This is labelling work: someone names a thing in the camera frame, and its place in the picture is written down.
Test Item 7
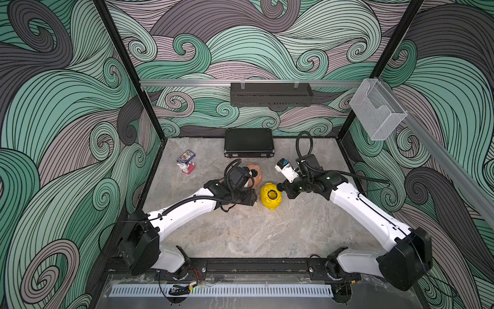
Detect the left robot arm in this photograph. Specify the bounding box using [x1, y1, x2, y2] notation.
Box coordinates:
[118, 180, 257, 279]

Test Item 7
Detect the aluminium rail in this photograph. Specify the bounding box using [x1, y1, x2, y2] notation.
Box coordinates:
[381, 81, 493, 225]
[139, 79, 362, 88]

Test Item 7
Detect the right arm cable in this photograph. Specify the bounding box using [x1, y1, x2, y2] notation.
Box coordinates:
[295, 131, 391, 184]

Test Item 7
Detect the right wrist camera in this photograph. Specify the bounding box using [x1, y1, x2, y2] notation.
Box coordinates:
[275, 158, 299, 183]

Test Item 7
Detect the white pink bunny toy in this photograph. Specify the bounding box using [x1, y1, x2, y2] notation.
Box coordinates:
[177, 162, 196, 175]

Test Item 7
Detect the yellow piggy bank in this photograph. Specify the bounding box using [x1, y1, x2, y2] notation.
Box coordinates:
[261, 183, 283, 210]

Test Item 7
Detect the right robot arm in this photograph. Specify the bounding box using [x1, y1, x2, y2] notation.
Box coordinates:
[277, 171, 432, 291]

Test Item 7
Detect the clear plastic holder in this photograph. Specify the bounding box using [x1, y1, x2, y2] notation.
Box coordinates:
[350, 78, 407, 141]

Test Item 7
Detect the black wall shelf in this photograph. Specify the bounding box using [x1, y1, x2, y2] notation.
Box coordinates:
[230, 83, 314, 108]

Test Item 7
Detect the black case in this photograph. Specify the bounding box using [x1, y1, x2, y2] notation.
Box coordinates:
[223, 128, 275, 158]

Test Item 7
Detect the pink piggy bank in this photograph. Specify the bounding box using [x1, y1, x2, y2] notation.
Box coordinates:
[246, 163, 262, 188]

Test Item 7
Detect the aluminium rail right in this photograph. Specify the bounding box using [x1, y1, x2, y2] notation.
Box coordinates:
[381, 81, 493, 225]

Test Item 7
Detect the aluminium rail back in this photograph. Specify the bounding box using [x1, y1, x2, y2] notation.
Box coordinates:
[139, 79, 362, 88]

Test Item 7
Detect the white cable duct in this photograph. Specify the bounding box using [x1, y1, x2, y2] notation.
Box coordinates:
[109, 283, 333, 298]

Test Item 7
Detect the card box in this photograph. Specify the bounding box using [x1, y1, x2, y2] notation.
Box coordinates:
[177, 149, 196, 164]

